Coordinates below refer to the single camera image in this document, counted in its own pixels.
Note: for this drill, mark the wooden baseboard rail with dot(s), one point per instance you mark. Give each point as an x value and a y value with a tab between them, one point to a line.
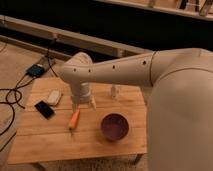
78	40

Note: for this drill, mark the white remote control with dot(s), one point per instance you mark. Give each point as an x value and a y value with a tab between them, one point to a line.
54	97

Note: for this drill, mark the black smartphone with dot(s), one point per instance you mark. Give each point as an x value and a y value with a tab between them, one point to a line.
44	109

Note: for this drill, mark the white ceramic cup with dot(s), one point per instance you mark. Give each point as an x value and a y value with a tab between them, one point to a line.
114	91

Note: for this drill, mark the purple ceramic bowl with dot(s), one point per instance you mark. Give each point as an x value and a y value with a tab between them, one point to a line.
114	127

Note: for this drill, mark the wooden low table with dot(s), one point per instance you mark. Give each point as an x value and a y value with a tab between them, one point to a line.
42	140

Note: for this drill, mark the orange handled screwdriver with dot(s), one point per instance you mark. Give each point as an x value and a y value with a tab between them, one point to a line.
74	120

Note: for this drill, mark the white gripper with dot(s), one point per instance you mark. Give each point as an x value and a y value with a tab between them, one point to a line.
80	94

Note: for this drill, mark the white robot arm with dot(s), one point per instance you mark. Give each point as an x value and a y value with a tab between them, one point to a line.
180	107

